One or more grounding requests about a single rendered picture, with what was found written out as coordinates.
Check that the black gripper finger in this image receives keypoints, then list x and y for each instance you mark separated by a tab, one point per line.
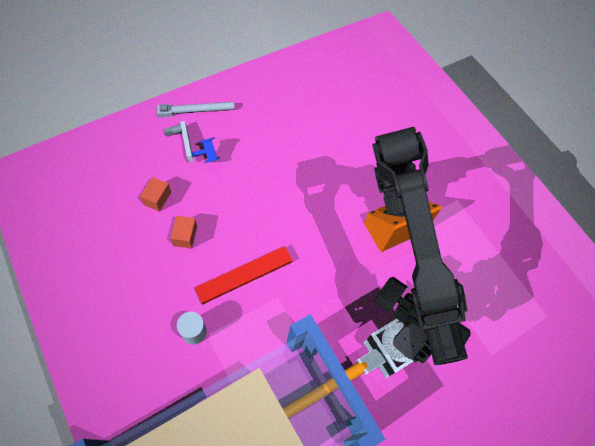
398	317

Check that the red flat bar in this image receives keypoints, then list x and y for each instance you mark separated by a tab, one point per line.
243	275

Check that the grey cylinder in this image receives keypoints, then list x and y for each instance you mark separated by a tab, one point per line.
192	328

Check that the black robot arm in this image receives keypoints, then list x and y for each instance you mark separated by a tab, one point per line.
436	293

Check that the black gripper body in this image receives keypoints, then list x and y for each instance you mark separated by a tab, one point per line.
391	293

